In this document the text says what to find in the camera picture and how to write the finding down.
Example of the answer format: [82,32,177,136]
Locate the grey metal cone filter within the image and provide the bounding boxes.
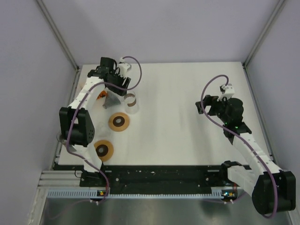
[103,92,121,109]

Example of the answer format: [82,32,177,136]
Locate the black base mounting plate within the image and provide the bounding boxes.
[52,164,251,195]

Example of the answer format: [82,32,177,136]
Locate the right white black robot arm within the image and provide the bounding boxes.
[195,95,296,215]

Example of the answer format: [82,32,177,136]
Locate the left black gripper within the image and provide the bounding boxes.
[106,69,130,96]

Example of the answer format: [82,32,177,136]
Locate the grey slotted cable duct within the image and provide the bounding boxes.
[47,189,237,200]

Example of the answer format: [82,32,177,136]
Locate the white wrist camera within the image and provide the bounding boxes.
[218,83,235,101]
[117,58,131,77]

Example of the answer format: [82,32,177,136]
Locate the aluminium frame rail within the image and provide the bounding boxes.
[38,171,82,188]

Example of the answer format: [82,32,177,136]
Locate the wooden rimmed glass dripper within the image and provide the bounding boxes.
[108,112,130,132]

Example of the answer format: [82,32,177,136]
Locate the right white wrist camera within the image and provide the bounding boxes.
[218,83,235,101]

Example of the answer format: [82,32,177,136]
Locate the orange white coffee filter bag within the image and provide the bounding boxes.
[97,90,107,100]

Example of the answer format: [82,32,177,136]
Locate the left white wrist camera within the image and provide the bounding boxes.
[117,58,131,77]

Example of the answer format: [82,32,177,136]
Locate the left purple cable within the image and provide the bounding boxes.
[65,55,143,202]

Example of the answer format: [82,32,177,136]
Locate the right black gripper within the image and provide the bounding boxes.
[196,94,230,124]

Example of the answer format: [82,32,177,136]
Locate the glass carafe with wooden collar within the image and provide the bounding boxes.
[123,91,139,114]

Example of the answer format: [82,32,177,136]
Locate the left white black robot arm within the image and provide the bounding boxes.
[59,57,131,186]

